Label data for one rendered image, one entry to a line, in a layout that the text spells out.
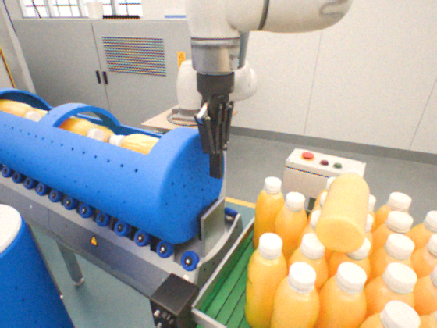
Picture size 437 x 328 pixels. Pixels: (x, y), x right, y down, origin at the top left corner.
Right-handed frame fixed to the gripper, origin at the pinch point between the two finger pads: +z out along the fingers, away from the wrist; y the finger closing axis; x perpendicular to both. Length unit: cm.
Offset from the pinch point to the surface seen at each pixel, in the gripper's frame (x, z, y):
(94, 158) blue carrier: 24.7, -1.0, -13.7
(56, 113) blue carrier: 47.4, -6.2, -6.9
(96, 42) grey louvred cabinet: 208, -9, 132
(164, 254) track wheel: 6.8, 20.5, -13.4
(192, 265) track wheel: -1.2, 19.9, -13.0
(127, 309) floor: 65, 116, 7
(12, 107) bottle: 76, -3, -5
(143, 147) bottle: 16.5, -2.8, -6.0
